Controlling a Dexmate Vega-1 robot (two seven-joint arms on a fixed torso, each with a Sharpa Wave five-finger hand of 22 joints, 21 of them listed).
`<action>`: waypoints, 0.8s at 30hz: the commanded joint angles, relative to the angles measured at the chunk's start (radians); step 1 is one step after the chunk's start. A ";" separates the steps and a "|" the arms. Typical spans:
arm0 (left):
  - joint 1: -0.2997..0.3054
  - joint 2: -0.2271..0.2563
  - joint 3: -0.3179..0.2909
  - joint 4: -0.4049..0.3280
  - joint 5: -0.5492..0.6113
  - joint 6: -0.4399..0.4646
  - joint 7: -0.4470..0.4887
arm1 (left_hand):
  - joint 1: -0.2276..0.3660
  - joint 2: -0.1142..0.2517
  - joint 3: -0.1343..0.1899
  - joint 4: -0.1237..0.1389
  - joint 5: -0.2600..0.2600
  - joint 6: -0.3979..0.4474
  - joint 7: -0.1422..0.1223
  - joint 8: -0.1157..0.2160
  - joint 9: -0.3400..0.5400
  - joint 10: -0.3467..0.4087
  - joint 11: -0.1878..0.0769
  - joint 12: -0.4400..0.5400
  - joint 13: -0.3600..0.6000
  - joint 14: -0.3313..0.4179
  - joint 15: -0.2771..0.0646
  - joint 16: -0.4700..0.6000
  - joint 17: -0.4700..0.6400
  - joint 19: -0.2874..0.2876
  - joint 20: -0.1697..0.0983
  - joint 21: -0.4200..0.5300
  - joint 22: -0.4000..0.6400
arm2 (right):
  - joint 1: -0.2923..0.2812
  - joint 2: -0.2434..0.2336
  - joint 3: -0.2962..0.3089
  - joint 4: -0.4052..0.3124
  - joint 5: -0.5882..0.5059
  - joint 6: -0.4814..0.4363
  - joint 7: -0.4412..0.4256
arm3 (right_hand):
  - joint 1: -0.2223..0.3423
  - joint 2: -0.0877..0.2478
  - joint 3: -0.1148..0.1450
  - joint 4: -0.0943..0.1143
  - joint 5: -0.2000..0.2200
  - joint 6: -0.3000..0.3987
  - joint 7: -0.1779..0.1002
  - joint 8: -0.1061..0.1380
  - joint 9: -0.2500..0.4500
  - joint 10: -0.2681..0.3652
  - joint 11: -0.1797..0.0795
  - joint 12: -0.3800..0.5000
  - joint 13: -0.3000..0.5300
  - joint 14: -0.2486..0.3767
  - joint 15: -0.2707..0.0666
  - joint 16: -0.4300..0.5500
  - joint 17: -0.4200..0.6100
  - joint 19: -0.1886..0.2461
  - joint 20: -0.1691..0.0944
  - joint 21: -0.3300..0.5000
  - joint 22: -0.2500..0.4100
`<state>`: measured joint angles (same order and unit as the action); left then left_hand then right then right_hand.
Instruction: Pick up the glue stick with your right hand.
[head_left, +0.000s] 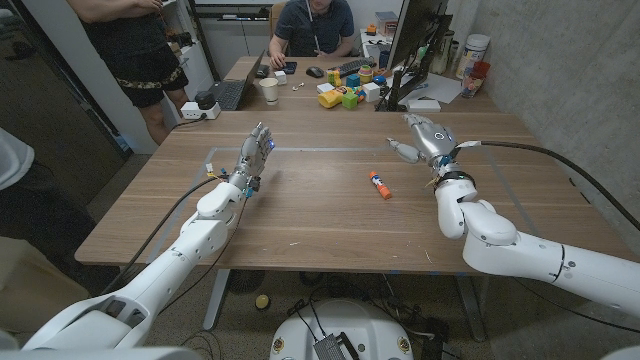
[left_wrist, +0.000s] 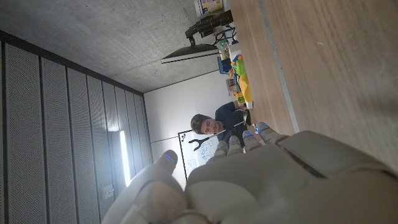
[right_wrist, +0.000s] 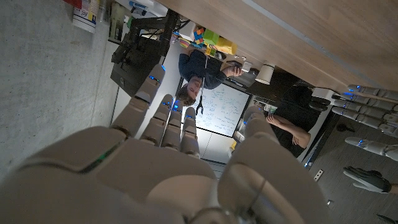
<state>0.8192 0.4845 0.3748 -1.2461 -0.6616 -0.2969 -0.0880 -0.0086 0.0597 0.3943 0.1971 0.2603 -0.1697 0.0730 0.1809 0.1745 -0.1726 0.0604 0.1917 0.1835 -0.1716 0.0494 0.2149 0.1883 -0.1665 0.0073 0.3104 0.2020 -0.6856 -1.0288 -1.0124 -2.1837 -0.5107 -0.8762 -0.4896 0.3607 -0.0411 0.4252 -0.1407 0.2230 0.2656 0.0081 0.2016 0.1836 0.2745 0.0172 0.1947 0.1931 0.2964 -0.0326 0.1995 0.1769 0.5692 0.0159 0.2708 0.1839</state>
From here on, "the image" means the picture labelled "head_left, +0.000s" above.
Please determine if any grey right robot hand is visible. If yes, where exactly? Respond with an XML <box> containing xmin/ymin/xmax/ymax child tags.
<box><xmin>387</xmin><ymin>113</ymin><xmax>462</xmax><ymax>178</ymax></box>

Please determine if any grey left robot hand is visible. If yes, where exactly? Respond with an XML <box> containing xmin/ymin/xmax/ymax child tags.
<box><xmin>228</xmin><ymin>122</ymin><xmax>276</xmax><ymax>194</ymax></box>

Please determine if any orange and white glue stick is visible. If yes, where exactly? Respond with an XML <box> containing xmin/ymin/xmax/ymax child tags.
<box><xmin>369</xmin><ymin>171</ymin><xmax>393</xmax><ymax>201</ymax></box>

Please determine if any flat white box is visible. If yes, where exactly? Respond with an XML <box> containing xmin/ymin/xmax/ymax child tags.
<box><xmin>405</xmin><ymin>98</ymin><xmax>442</xmax><ymax>113</ymax></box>

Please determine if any white paper sheet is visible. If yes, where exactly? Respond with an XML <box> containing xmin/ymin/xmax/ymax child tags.
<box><xmin>399</xmin><ymin>72</ymin><xmax>464</xmax><ymax>106</ymax></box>

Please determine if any black laptop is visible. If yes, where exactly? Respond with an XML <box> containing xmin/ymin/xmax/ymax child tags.
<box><xmin>207</xmin><ymin>49</ymin><xmax>266</xmax><ymax>112</ymax></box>

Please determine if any white paper cup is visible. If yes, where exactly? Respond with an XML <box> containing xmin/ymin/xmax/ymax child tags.
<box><xmin>258</xmin><ymin>77</ymin><xmax>280</xmax><ymax>106</ymax></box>

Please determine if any jar with red lid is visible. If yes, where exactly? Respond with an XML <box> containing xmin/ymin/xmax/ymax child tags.
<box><xmin>460</xmin><ymin>60</ymin><xmax>491</xmax><ymax>99</ymax></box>

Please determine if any dark tall bottle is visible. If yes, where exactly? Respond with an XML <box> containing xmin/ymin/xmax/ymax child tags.
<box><xmin>432</xmin><ymin>29</ymin><xmax>456</xmax><ymax>75</ymax></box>

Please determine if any yellow toy cylinder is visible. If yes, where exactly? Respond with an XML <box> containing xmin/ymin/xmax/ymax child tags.
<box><xmin>317</xmin><ymin>87</ymin><xmax>347</xmax><ymax>110</ymax></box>

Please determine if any white canister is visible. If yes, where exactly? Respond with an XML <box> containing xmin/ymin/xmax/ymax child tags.
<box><xmin>454</xmin><ymin>33</ymin><xmax>491</xmax><ymax>80</ymax></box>

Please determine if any black keyboard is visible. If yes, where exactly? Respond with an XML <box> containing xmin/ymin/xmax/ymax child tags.
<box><xmin>332</xmin><ymin>56</ymin><xmax>377</xmax><ymax>79</ymax></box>

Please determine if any black computer monitor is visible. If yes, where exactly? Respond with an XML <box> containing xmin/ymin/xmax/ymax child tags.
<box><xmin>374</xmin><ymin>0</ymin><xmax>454</xmax><ymax>112</ymax></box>

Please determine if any round black fan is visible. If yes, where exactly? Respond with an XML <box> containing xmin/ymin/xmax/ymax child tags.
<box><xmin>227</xmin><ymin>269</ymin><xmax>267</xmax><ymax>295</ymax></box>

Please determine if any clear storage box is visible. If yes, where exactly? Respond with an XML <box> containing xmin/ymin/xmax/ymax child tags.
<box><xmin>374</xmin><ymin>10</ymin><xmax>400</xmax><ymax>36</ymax></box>

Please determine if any brown office chair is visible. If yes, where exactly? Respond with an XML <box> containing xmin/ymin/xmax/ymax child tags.
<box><xmin>268</xmin><ymin>1</ymin><xmax>289</xmax><ymax>54</ymax></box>

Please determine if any seated person in dark shirt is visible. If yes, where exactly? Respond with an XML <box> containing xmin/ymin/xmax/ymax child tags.
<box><xmin>268</xmin><ymin>0</ymin><xmax>356</xmax><ymax>70</ymax></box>

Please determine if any grey table leg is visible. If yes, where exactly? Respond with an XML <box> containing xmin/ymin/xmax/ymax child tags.
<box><xmin>202</xmin><ymin>269</ymin><xmax>232</xmax><ymax>331</ymax></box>
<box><xmin>455</xmin><ymin>273</ymin><xmax>489</xmax><ymax>343</ymax></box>

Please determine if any standing person in black clothes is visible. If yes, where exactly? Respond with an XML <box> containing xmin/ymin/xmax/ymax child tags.
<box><xmin>65</xmin><ymin>0</ymin><xmax>191</xmax><ymax>146</ymax></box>

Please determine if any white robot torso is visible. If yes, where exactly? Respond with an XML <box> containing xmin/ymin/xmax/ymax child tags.
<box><xmin>269</xmin><ymin>298</ymin><xmax>415</xmax><ymax>360</ymax></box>

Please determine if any grey finned box on torso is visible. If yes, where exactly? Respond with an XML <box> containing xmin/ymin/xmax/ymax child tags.
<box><xmin>313</xmin><ymin>332</ymin><xmax>360</xmax><ymax>360</ymax></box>

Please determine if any person in white shirt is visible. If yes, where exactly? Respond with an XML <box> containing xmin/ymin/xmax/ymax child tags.
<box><xmin>0</xmin><ymin>127</ymin><xmax>96</xmax><ymax>266</ymax></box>

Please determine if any beige box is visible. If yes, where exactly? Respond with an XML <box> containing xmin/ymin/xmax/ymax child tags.
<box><xmin>0</xmin><ymin>237</ymin><xmax>90</xmax><ymax>332</ymax></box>

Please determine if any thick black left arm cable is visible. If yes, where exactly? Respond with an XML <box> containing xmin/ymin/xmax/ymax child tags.
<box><xmin>99</xmin><ymin>175</ymin><xmax>227</xmax><ymax>296</ymax></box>

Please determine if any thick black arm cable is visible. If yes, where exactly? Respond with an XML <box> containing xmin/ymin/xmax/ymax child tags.
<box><xmin>99</xmin><ymin>175</ymin><xmax>227</xmax><ymax>296</ymax></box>
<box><xmin>469</xmin><ymin>140</ymin><xmax>640</xmax><ymax>232</ymax></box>

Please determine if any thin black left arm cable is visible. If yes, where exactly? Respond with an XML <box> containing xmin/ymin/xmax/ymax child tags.
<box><xmin>159</xmin><ymin>197</ymin><xmax>249</xmax><ymax>312</ymax></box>

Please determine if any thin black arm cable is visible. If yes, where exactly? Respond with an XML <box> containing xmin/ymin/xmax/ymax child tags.
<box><xmin>159</xmin><ymin>197</ymin><xmax>249</xmax><ymax>312</ymax></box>
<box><xmin>513</xmin><ymin>277</ymin><xmax>640</xmax><ymax>335</ymax></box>

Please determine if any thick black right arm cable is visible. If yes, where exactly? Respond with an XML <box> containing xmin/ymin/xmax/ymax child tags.
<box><xmin>469</xmin><ymin>140</ymin><xmax>640</xmax><ymax>232</ymax></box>

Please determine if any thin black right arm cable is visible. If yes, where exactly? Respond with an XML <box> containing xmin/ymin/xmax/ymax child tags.
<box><xmin>513</xmin><ymin>277</ymin><xmax>640</xmax><ymax>335</ymax></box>

